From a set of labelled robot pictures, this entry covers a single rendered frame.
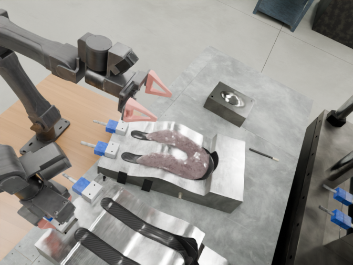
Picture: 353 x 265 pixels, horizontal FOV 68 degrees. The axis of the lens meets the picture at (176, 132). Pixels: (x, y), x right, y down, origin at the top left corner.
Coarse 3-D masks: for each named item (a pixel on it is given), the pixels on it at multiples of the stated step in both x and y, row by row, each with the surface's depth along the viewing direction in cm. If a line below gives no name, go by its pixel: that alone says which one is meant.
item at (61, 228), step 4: (44, 216) 68; (48, 220) 68; (52, 220) 67; (72, 220) 73; (52, 224) 67; (56, 224) 67; (60, 224) 67; (64, 224) 67; (68, 224) 70; (56, 228) 68; (60, 228) 67; (64, 228) 68
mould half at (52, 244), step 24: (120, 192) 82; (96, 216) 75; (144, 216) 79; (168, 216) 79; (48, 240) 69; (72, 240) 70; (120, 240) 74; (144, 240) 74; (72, 264) 67; (96, 264) 69; (144, 264) 69; (168, 264) 68; (216, 264) 78
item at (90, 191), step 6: (66, 174) 81; (72, 180) 80; (78, 180) 79; (84, 180) 80; (72, 186) 78; (78, 186) 78; (84, 186) 79; (90, 186) 78; (96, 186) 78; (78, 192) 78; (84, 192) 76; (90, 192) 76; (96, 192) 77; (84, 198) 78; (90, 198) 75
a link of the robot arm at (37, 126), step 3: (57, 108) 90; (36, 123) 84; (39, 123) 85; (33, 126) 87; (36, 126) 86; (39, 126) 85; (42, 126) 85; (30, 129) 89; (33, 129) 88; (36, 129) 87; (39, 129) 87; (42, 129) 86; (39, 132) 88
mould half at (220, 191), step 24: (120, 144) 96; (144, 144) 98; (168, 144) 96; (216, 144) 100; (240, 144) 103; (120, 168) 90; (144, 168) 90; (216, 168) 93; (240, 168) 96; (168, 192) 93; (192, 192) 90; (216, 192) 87; (240, 192) 89
